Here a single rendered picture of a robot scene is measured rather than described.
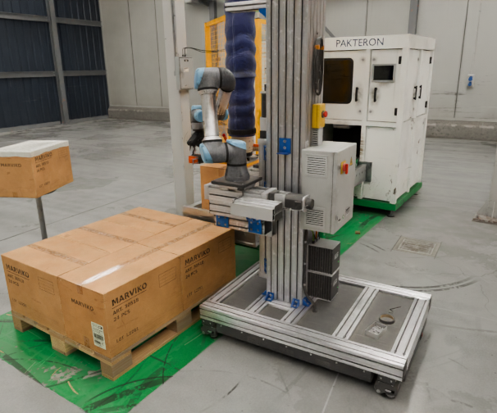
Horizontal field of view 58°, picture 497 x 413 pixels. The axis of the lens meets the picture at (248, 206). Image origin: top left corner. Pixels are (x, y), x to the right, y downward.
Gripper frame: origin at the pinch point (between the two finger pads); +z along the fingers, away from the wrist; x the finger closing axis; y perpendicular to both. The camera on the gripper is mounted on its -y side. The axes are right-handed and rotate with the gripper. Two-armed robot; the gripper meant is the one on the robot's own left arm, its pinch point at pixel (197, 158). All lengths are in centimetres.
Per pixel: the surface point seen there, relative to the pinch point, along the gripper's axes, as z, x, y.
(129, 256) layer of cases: 54, 13, -58
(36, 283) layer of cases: 64, 53, -96
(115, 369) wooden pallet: 102, -10, -99
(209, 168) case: 13.9, 11.2, 30.2
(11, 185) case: 35, 181, -23
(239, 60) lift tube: -64, -6, 50
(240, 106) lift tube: -31, -5, 51
